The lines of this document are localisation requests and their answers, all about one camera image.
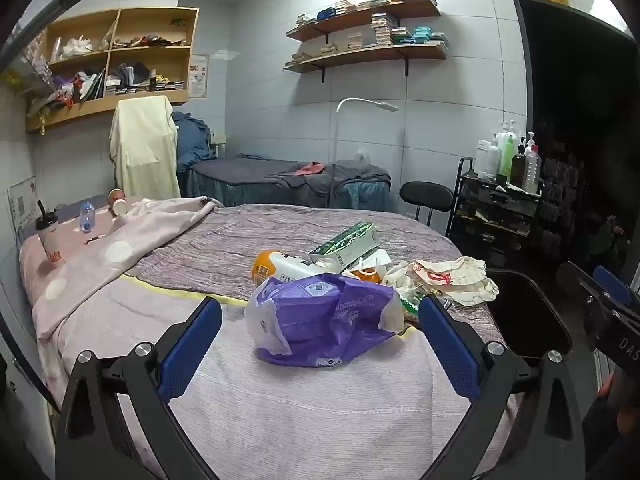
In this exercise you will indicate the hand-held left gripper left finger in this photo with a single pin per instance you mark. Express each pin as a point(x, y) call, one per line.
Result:
point(192, 347)

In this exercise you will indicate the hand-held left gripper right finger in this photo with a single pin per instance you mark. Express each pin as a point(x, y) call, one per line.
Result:
point(447, 347)

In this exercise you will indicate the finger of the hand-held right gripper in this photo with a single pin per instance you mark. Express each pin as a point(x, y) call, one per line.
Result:
point(575, 276)
point(612, 282)

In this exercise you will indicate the black trash bin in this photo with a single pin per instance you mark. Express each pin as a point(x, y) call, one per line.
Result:
point(530, 310)

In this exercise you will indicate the white plastic bag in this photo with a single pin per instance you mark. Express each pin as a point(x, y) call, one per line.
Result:
point(450, 280)

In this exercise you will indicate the orange and white bottle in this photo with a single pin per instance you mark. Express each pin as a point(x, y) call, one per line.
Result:
point(280, 266)

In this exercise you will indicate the purple plastic bag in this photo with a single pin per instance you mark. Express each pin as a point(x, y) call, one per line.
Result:
point(320, 320)

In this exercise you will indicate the green and white carton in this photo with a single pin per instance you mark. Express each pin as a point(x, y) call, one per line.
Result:
point(345, 242)

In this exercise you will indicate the person's right hand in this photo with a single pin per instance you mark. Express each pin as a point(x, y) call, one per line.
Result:
point(606, 387)

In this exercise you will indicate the pink flower plant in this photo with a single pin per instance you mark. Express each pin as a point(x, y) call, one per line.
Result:
point(612, 235)

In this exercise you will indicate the green white wrapper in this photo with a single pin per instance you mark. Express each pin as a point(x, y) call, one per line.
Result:
point(411, 308)

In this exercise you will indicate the black trolley cart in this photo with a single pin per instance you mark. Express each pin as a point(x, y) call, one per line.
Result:
point(500, 220)

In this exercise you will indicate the purple striped blanket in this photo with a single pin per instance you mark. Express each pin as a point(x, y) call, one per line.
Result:
point(240, 240)

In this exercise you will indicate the brown bottle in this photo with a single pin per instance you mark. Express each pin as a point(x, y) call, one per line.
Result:
point(518, 167)

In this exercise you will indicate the pink dotted blanket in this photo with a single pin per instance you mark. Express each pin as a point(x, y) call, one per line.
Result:
point(125, 245)

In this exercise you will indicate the lilac bed sheet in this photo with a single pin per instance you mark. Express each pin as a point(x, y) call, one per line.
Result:
point(300, 410)

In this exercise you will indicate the green bottle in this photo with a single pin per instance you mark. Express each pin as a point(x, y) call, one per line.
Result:
point(506, 160)

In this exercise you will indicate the white jar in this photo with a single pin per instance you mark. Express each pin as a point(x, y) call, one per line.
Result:
point(487, 160)

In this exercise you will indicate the black chair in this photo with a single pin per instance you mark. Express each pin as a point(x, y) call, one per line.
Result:
point(425, 197)

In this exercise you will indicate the white paper cup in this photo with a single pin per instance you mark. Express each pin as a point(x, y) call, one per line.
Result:
point(121, 207)

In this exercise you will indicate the white pump bottle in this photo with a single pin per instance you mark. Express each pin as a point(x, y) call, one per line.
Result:
point(505, 135)

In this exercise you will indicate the clear water bottle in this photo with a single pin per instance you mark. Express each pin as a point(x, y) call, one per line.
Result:
point(86, 218)

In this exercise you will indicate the brown paper cup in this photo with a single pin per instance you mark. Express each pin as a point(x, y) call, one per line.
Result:
point(116, 194)

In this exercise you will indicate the grey covered massage bed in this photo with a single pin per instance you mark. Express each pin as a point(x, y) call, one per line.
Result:
point(250, 180)

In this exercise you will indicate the white cup with straw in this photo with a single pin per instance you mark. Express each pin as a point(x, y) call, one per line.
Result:
point(50, 240)

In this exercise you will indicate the blue cloth pile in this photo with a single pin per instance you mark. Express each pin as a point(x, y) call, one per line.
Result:
point(192, 140)

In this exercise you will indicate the cream cloth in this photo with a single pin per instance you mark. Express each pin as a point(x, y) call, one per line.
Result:
point(145, 145)

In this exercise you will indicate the small clear bottle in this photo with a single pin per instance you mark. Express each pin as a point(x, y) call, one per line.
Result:
point(362, 156)

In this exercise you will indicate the red cloth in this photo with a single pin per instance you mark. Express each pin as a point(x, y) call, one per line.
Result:
point(310, 168)

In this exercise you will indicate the white floor lamp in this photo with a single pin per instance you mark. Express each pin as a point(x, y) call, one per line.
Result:
point(367, 103)

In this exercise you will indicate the wooden shelf cabinet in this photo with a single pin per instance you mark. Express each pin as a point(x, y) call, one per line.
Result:
point(150, 52)

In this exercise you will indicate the white wall notice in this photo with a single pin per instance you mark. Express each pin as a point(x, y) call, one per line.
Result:
point(22, 202)

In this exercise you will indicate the wall poster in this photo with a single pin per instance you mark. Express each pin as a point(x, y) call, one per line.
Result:
point(198, 75)

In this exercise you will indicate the wooden wall shelf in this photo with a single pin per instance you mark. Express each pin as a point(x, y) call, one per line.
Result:
point(365, 16)
point(370, 55)

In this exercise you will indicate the wall shelves with boxes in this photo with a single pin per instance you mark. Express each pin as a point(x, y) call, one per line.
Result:
point(385, 30)

